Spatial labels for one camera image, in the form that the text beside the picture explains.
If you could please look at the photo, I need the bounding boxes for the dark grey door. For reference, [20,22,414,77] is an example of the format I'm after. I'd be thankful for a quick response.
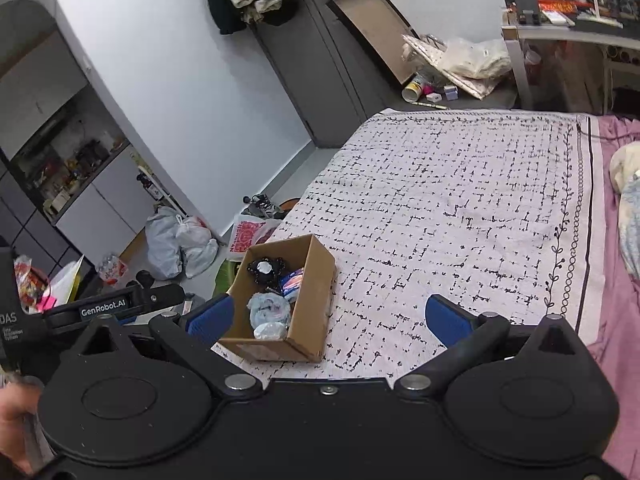
[251,0,387,149]

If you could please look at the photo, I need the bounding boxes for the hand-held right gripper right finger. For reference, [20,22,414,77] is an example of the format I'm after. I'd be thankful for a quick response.
[394,294,593,401]

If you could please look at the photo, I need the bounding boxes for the brown framed board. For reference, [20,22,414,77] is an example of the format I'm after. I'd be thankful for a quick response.
[326,0,417,86]

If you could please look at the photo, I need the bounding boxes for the grey plastic bag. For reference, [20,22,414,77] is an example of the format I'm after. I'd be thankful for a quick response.
[144,205,184,281]

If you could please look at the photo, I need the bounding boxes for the white arched cabinet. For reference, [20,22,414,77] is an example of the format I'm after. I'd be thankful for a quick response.
[0,0,222,293]

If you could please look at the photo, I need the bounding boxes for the black shoes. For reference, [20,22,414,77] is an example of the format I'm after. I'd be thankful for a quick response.
[243,193,289,219]

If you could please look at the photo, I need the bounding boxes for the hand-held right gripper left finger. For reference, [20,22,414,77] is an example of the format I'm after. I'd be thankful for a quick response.
[60,294,263,401]

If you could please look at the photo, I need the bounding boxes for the blue planet print tissue pack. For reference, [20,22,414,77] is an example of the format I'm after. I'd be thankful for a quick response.
[279,268,307,304]

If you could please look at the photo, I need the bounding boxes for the colourful snack bag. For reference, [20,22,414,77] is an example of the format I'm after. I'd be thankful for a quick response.
[13,254,57,312]

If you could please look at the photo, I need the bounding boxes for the red patterned bag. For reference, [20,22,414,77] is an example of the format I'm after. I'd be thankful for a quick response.
[228,218,284,257]

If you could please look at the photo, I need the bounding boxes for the black and white printed blanket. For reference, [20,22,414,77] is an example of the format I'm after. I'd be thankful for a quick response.
[211,109,608,382]

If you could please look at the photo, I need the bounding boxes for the white desk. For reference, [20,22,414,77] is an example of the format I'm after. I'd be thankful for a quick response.
[501,0,640,112]

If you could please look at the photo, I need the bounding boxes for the light blue towel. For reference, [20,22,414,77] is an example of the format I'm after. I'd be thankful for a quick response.
[248,291,292,329]

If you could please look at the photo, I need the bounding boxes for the pink bed sheet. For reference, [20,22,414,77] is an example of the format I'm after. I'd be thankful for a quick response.
[575,114,640,480]

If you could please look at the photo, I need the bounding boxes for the pack of water bottles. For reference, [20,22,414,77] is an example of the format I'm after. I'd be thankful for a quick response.
[97,254,127,287]

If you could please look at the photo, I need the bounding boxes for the light blue fluffy blanket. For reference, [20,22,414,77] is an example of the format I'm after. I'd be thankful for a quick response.
[618,189,640,279]

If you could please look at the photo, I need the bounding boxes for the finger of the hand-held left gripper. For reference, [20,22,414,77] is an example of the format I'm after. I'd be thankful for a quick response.
[127,270,187,312]

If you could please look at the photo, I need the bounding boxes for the person's left hand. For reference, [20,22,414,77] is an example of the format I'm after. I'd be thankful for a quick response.
[0,382,44,477]

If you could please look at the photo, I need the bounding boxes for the black cloth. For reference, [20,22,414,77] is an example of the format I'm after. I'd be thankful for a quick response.
[247,255,291,292]

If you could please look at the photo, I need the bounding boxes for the white paper bag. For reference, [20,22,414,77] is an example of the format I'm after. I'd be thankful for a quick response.
[47,254,87,307]

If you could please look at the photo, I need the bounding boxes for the cream plush toy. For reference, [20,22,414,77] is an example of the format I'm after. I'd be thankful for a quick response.
[608,141,640,197]

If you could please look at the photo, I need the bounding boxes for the cardboard box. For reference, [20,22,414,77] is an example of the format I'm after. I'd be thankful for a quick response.
[218,234,337,364]

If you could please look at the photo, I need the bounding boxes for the cream tote bag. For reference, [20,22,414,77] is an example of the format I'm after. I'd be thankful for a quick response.
[401,33,514,100]

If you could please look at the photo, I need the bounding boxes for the black cable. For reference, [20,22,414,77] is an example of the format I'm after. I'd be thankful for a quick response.
[574,119,640,142]

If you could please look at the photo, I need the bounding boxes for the white plastic bag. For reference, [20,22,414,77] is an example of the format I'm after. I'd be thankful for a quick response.
[175,214,220,279]

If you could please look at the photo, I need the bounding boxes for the green bag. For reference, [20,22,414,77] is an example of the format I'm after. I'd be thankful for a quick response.
[214,259,237,295]

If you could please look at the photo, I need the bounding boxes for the red flat box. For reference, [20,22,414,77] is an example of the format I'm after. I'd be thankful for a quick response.
[537,0,594,14]

